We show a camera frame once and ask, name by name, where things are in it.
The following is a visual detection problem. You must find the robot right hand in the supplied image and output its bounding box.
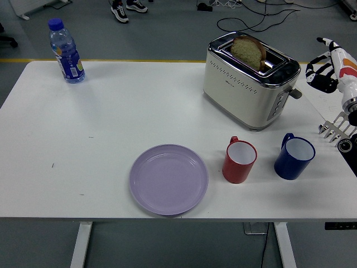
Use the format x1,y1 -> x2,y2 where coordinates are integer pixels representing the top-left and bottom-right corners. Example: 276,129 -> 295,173
305,37 -> 357,103

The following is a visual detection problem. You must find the brown-crusted bread slice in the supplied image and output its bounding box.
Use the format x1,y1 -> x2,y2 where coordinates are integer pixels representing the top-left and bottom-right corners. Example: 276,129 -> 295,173
230,35 -> 267,70

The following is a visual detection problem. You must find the cream and chrome toaster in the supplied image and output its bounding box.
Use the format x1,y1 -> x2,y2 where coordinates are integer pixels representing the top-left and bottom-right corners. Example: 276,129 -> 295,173
202,31 -> 304,132

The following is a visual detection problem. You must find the purple round plate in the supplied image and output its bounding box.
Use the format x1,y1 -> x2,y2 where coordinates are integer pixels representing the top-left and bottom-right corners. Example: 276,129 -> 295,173
129,143 -> 210,216

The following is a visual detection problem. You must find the white paper sheet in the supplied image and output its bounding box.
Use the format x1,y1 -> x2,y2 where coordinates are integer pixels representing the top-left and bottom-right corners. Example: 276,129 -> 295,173
298,74 -> 349,117

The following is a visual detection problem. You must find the silver metal toast rack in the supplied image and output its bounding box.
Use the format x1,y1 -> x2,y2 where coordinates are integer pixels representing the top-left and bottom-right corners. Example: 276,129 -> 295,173
319,111 -> 357,144

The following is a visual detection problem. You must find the blue enamel mug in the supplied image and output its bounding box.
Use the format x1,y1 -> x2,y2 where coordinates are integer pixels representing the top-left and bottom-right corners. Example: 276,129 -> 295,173
273,132 -> 316,181

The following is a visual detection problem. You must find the red enamel mug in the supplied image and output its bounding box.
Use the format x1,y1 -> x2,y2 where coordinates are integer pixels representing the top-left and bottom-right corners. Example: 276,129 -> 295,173
222,136 -> 258,184

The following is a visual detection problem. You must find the black table control panel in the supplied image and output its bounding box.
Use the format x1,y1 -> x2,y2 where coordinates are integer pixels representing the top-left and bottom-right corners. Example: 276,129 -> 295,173
325,222 -> 357,231

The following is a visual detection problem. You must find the black floor power box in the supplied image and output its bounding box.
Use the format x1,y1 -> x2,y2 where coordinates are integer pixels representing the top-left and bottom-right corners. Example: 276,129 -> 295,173
196,1 -> 214,12

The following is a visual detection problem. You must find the white table leg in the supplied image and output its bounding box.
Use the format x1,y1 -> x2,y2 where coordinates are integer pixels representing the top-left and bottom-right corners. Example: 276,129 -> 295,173
69,222 -> 93,268
273,222 -> 298,268

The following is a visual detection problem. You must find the person's foot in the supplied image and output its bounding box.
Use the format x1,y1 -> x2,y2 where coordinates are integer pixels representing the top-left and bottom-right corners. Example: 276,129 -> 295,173
110,2 -> 130,24
126,0 -> 148,13

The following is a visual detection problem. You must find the blue-capped water bottle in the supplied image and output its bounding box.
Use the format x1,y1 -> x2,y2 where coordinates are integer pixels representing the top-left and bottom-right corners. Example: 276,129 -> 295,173
48,18 -> 86,84

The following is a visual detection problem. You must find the white furniture base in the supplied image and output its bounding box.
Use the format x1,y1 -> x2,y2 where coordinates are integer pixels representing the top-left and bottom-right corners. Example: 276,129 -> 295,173
9,0 -> 74,21

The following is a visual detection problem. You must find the black office chair base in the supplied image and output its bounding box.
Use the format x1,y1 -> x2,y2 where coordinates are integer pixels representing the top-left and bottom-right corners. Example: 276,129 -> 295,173
0,22 -> 19,48

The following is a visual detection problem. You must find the grey furniture frame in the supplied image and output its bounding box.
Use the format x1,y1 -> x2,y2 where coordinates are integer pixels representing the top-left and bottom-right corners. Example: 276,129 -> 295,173
341,0 -> 357,21

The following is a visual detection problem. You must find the black floor cable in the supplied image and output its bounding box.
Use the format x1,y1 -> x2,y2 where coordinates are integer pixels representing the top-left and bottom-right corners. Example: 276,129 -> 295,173
216,0 -> 340,32

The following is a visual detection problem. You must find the white floor cable bundle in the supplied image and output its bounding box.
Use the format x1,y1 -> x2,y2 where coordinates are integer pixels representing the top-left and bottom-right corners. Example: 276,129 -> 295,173
210,0 -> 244,8

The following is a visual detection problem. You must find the clear bracket under table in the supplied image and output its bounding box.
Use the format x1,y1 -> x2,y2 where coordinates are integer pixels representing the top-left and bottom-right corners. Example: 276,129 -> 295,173
242,222 -> 270,236

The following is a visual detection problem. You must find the black cable under table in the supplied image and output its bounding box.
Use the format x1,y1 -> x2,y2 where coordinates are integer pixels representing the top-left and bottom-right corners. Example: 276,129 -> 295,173
260,223 -> 270,268

